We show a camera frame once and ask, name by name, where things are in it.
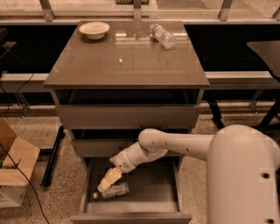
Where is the black cable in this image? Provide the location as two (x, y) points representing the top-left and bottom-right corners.
(0, 73), (51, 224)

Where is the blue labelled plastic bottle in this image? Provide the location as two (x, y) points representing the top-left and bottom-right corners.
(93, 182), (130, 200)

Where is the cardboard box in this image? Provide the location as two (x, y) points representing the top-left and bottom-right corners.
(0, 118), (40, 208)

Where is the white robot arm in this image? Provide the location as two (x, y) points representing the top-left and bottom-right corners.
(98, 125), (280, 224)

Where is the black desk leg right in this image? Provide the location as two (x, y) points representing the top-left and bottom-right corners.
(207, 100), (225, 129)

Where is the clear plastic bottle on counter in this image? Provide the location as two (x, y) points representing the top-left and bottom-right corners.
(150, 24), (176, 50)

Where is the dark office chair seat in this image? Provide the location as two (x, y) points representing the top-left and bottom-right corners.
(246, 39), (280, 130)

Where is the grey drawer cabinet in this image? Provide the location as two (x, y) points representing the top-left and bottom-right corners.
(42, 20), (210, 224)

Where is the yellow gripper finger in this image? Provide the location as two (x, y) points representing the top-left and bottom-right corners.
(97, 167), (122, 192)

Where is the top drawer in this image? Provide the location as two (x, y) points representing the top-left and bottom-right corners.
(56, 89), (198, 130)

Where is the open bottom drawer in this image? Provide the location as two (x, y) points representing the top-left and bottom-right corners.
(71, 157), (192, 224)

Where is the middle drawer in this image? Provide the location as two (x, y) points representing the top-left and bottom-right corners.
(72, 129), (142, 158)

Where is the white bowl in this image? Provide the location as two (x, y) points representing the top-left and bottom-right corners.
(79, 22), (110, 40)

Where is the black desk leg left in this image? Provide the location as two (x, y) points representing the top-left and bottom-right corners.
(39, 125), (65, 187)

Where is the black desk leg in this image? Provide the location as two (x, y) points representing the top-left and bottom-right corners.
(39, 125), (65, 187)
(207, 100), (225, 129)

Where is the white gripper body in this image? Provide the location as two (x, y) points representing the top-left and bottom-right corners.
(109, 152), (136, 173)

